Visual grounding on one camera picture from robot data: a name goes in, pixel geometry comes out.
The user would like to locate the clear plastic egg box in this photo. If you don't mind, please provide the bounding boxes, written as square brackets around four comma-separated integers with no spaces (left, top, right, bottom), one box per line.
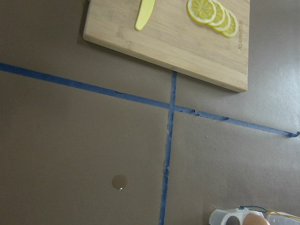
[209,206,300,225]

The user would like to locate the yellow plastic knife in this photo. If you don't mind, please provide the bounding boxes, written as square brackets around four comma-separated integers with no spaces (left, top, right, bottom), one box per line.
[135,0,155,31]

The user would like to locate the lemon slice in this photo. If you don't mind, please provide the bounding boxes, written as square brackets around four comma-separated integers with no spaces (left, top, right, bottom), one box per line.
[208,0,225,27]
[187,0,217,24]
[221,11,239,38]
[212,8,231,32]

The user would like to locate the brown egg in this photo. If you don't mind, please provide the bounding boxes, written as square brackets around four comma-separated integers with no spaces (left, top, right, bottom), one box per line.
[242,213,270,225]

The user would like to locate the bamboo cutting board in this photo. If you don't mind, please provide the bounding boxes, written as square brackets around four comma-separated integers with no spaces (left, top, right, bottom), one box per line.
[83,0,250,92]

